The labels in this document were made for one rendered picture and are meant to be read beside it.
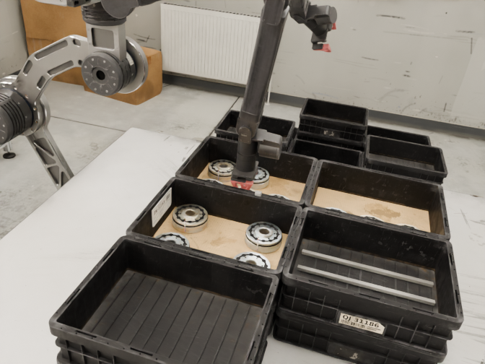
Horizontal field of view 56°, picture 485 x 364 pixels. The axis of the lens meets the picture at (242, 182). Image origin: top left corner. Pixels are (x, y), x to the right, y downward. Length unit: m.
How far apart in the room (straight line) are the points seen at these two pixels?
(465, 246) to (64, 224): 1.36
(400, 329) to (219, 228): 0.56
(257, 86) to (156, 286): 0.56
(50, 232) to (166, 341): 0.67
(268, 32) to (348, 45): 3.16
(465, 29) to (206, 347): 3.64
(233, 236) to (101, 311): 0.42
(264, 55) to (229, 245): 0.52
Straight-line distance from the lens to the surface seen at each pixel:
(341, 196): 1.56
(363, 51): 4.24
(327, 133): 2.77
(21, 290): 1.40
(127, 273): 1.20
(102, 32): 1.56
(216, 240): 1.29
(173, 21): 4.43
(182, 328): 1.07
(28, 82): 1.89
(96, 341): 0.94
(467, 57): 4.32
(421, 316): 1.09
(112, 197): 1.70
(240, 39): 4.25
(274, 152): 1.29
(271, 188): 1.53
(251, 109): 1.22
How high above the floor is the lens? 1.65
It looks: 32 degrees down
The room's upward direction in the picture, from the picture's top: 6 degrees clockwise
